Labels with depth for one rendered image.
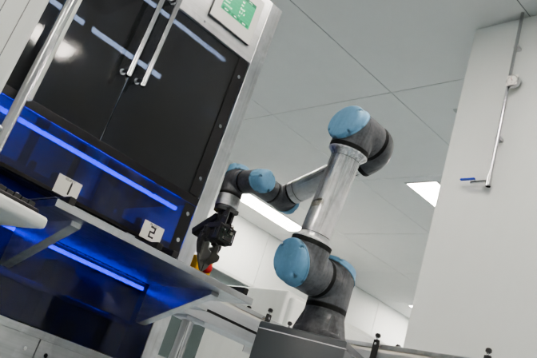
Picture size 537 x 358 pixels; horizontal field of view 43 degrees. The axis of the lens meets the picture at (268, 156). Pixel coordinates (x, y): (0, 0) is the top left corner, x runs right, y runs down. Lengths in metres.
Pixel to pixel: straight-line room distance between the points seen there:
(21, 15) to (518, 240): 2.39
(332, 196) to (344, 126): 0.20
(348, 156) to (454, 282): 1.56
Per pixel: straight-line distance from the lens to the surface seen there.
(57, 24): 1.70
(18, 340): 2.19
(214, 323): 2.70
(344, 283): 1.94
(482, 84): 3.88
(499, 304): 3.23
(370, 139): 1.96
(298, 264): 1.81
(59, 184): 2.22
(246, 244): 8.71
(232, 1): 2.72
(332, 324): 1.91
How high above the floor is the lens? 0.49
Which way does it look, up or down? 22 degrees up
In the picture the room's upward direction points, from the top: 19 degrees clockwise
